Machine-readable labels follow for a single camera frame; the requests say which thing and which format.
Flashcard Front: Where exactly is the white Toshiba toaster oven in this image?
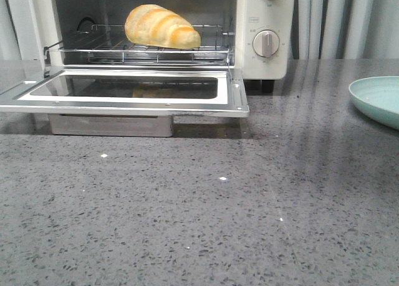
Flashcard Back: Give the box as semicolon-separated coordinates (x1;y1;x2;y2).
6;0;296;95

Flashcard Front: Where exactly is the glass oven door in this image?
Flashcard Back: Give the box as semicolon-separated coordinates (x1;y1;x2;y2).
1;67;249;117

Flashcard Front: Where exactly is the metal wire oven rack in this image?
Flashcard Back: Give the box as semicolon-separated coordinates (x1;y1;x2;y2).
44;24;235;67

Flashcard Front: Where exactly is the grey pleated curtain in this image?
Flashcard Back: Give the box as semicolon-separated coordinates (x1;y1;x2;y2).
1;0;398;60

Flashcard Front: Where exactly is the metal oven door handle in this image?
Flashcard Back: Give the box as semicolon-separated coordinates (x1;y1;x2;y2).
48;114;173;137

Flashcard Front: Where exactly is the lower oven control knob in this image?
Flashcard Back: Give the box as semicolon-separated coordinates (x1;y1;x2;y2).
252;30;279;58

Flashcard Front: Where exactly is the golden croissant bread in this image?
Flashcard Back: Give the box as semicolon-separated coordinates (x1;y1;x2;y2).
124;4;201;49

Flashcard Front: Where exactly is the light green plate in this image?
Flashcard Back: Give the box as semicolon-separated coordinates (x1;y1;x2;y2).
349;76;398;130

